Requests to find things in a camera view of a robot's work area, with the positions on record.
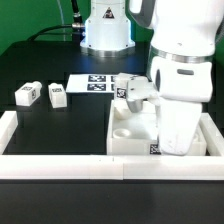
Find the white square table top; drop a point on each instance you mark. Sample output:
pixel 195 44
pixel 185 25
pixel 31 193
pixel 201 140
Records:
pixel 137 133

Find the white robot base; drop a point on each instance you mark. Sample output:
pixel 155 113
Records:
pixel 107 30

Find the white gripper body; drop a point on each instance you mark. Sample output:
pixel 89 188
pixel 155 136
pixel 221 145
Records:
pixel 177 120

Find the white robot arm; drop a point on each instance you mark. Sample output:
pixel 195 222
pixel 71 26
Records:
pixel 179 66

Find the white marker sheet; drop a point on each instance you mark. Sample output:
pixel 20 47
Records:
pixel 95 83

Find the white U-shaped obstacle fence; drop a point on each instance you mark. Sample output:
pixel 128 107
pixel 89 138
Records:
pixel 89 167

